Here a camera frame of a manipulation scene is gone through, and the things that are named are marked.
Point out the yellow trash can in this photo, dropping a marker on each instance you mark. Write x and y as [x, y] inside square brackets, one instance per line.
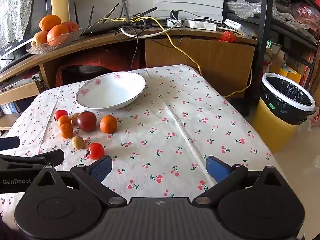
[275, 135]

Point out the red plastic bag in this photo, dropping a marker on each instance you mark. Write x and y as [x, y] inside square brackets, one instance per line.
[100, 60]

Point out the metal pot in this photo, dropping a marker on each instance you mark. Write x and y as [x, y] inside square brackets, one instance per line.
[85, 68]

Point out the cherry print tablecloth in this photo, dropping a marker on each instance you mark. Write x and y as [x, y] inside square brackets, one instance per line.
[175, 130]

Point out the white perforated router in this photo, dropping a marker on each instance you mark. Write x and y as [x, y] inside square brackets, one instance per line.
[235, 25]

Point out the glass fruit plate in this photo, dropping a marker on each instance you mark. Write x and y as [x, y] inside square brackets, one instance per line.
[62, 41]

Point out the wooden cabinet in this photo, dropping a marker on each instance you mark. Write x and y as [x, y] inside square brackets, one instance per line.
[200, 55]

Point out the black television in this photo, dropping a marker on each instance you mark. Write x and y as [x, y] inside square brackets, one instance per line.
[43, 5]

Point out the large orange mandarin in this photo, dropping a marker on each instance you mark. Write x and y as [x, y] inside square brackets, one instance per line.
[108, 124]

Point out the white floral bowl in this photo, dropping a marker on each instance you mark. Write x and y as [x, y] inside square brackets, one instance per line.
[112, 92]

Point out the grey set-top box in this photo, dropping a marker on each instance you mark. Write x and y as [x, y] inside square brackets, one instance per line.
[17, 83]

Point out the blue box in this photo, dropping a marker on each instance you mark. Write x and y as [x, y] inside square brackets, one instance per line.
[10, 107]

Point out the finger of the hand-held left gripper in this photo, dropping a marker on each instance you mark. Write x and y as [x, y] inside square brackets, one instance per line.
[10, 143]
[30, 161]

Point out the small red plastic wrapper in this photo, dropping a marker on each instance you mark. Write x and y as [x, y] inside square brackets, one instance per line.
[228, 37]

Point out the small orange mandarin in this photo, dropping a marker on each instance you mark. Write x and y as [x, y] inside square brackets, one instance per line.
[66, 131]
[65, 120]

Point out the stack of white boards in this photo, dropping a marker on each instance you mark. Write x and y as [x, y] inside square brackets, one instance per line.
[187, 0]

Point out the black metal shelf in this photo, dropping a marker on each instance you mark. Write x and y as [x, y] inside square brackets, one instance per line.
[263, 30]

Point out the white power strip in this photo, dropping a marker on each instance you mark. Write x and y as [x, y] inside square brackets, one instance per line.
[174, 20]

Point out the black router with antennas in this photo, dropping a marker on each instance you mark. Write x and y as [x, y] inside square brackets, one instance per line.
[100, 28]

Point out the small red tomato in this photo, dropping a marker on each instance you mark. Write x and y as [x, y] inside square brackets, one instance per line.
[60, 113]
[95, 151]

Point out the dark red plum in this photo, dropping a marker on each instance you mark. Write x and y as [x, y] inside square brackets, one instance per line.
[86, 121]

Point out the green white box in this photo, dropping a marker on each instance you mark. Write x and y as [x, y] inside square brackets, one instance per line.
[272, 47]

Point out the yellow box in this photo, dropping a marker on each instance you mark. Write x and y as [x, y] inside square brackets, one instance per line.
[290, 73]

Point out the small brown kiwi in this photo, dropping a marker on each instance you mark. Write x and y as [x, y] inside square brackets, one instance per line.
[74, 118]
[78, 142]

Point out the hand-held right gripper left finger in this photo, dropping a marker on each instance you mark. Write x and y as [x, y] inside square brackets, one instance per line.
[101, 167]

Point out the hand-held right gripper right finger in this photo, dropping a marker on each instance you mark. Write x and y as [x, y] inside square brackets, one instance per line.
[217, 168]

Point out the red packages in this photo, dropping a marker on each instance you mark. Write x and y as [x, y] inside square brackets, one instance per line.
[306, 15]

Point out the black trash bag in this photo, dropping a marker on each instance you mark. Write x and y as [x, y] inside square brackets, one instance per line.
[287, 97]

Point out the large orange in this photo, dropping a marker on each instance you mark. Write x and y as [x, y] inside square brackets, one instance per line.
[57, 33]
[50, 22]

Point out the yellow red apple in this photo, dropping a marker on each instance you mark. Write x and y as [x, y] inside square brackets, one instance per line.
[40, 38]

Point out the white lace cloth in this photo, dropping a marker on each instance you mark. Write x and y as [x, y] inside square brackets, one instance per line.
[15, 12]

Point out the yellow vertical pole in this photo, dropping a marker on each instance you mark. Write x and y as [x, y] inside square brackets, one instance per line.
[60, 0]

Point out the bubble wrap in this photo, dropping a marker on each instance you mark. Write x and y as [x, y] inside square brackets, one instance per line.
[241, 7]

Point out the white modem box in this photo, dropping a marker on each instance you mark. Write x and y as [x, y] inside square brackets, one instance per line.
[201, 25]

